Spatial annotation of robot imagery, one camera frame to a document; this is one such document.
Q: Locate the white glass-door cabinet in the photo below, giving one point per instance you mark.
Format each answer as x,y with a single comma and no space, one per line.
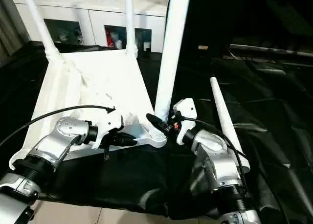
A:
97,11

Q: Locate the white plastic table leg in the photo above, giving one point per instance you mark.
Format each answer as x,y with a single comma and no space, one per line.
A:
39,21
130,18
171,50
225,111

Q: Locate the white plastic table top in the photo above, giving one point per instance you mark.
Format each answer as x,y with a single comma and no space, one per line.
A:
97,74

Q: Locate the red packet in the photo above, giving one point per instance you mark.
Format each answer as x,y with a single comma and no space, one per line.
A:
109,39

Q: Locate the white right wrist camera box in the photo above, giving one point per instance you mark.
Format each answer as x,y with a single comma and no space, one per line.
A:
187,109

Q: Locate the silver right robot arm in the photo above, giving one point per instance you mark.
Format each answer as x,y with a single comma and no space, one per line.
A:
215,155

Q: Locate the white mug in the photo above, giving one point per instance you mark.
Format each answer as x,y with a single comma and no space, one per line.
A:
147,46

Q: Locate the grey curtain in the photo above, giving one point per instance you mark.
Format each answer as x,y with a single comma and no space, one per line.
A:
11,23

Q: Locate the black plastic mat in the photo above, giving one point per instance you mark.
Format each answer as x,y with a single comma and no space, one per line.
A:
269,111

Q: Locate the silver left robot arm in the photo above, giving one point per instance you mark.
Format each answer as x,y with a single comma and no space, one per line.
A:
56,138

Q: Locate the black speaker box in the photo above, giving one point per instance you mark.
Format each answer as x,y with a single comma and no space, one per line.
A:
207,13

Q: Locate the black television edge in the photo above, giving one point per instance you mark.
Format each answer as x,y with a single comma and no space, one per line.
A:
269,50

